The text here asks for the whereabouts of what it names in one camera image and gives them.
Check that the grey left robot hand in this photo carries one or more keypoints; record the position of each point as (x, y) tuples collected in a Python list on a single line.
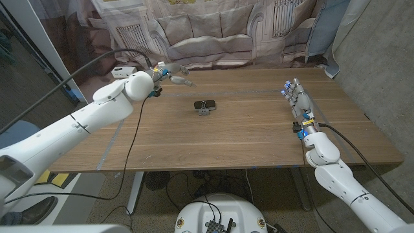
[(168, 69)]

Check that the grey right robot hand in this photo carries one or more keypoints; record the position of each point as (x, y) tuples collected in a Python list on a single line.
[(302, 103)]

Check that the black silver paper clamp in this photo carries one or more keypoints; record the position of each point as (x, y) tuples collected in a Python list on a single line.
[(203, 112)]

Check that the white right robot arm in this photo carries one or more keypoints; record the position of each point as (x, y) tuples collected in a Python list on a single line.
[(343, 184)]

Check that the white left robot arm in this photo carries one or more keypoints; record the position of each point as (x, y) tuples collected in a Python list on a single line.
[(97, 110)]

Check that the black eraser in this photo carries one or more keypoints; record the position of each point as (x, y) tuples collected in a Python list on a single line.
[(211, 105)]

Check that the white power strip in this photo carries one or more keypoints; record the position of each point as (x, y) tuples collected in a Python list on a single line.
[(121, 72)]

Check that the printed sofa backdrop cloth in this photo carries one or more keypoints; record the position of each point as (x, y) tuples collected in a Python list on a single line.
[(200, 32)]

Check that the grey table leg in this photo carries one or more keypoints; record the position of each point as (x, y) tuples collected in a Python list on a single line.
[(300, 191)]

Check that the pale cloth sheet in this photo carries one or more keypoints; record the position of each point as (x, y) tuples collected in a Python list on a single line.
[(347, 22)]

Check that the round black floor fan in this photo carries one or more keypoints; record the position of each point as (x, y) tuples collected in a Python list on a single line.
[(156, 180)]

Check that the white partition panel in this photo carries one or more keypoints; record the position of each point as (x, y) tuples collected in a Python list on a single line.
[(47, 45)]

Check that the white table leg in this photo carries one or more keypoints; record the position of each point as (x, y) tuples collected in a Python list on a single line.
[(135, 191)]

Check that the short black antenna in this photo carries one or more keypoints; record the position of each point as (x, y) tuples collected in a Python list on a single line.
[(229, 225)]

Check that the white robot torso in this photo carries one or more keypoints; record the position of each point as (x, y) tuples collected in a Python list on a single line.
[(197, 213)]

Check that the small black electronics box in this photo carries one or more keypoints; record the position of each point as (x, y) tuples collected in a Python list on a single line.
[(214, 226)]

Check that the blue grey chair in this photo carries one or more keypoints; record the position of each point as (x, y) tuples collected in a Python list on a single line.
[(19, 129)]

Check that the dark leather shoe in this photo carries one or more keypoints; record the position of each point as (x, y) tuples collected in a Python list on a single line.
[(40, 210)]

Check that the blue jeans leg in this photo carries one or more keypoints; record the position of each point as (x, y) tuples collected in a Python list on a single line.
[(9, 219)]

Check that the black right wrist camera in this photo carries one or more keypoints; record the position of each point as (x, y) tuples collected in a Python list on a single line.
[(297, 127)]

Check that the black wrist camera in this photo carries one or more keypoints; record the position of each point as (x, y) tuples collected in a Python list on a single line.
[(156, 93), (297, 127)]

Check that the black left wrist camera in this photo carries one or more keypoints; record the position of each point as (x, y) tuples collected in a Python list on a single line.
[(156, 93)]

